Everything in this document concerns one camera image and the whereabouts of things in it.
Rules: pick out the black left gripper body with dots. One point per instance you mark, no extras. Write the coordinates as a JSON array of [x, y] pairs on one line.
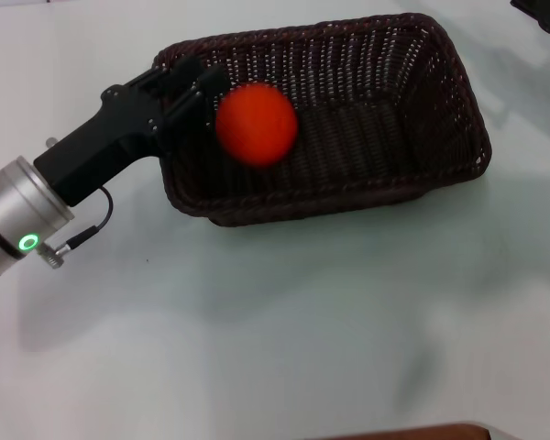
[[114, 133]]

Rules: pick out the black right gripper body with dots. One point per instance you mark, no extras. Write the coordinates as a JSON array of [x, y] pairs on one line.
[[547, 14]]

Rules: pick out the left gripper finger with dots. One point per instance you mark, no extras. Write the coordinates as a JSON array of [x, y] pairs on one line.
[[187, 71], [204, 94]]

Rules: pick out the orange toy pear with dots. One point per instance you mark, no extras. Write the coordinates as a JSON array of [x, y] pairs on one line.
[[256, 126]]

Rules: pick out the dark brown woven basket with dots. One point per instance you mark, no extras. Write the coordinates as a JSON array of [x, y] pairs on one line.
[[362, 137]]

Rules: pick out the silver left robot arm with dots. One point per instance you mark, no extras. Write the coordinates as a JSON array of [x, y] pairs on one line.
[[14, 215]]

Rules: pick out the brown wooden edge strip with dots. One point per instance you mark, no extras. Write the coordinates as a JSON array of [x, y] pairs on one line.
[[421, 433]]

